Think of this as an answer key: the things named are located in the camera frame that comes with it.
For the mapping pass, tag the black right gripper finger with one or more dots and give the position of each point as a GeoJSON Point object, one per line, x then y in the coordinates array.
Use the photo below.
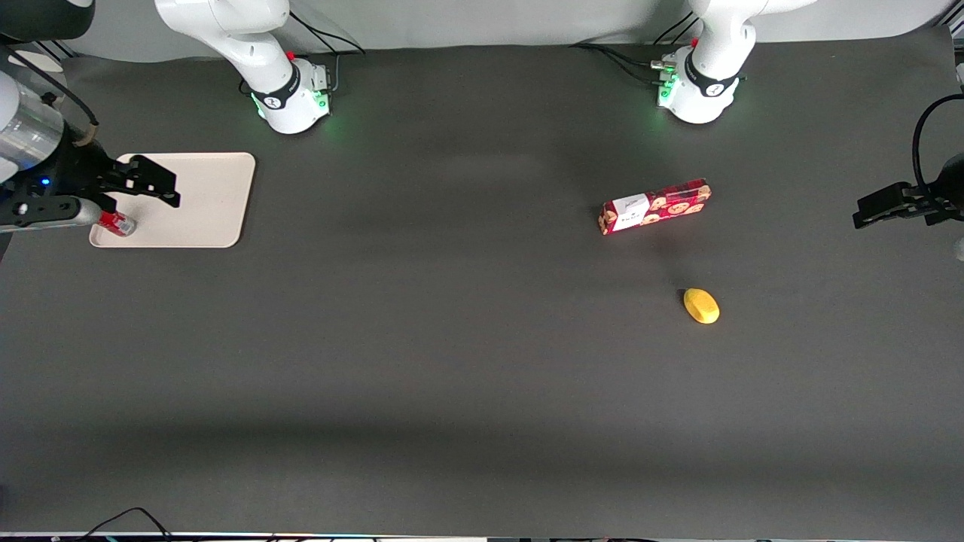
{"type": "Point", "coordinates": [139, 193]}
{"type": "Point", "coordinates": [154, 175]}

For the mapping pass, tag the yellow toy lemon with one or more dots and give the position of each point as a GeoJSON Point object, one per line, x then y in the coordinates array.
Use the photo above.
{"type": "Point", "coordinates": [702, 306]}

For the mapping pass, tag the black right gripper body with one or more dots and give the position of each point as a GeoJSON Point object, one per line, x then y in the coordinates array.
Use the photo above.
{"type": "Point", "coordinates": [76, 170]}

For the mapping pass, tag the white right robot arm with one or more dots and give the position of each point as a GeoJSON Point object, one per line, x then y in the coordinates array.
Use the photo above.
{"type": "Point", "coordinates": [271, 68]}

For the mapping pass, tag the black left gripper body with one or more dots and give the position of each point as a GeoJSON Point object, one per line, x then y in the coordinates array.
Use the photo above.
{"type": "Point", "coordinates": [943, 193]}

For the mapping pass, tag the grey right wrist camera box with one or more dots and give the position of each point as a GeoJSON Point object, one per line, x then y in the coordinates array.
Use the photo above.
{"type": "Point", "coordinates": [53, 216]}

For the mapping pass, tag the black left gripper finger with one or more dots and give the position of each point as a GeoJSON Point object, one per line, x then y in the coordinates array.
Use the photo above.
{"type": "Point", "coordinates": [936, 211]}
{"type": "Point", "coordinates": [885, 203]}

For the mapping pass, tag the red tartan cookie box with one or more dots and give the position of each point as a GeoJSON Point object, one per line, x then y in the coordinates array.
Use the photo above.
{"type": "Point", "coordinates": [655, 207]}

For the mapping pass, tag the white flat object off table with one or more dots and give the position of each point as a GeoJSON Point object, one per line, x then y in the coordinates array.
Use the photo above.
{"type": "Point", "coordinates": [45, 62]}

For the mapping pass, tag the beige plastic tray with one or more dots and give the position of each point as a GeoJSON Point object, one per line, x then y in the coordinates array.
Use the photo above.
{"type": "Point", "coordinates": [203, 203]}

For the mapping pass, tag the red coke bottle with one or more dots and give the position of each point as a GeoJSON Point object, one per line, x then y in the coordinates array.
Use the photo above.
{"type": "Point", "coordinates": [118, 223]}

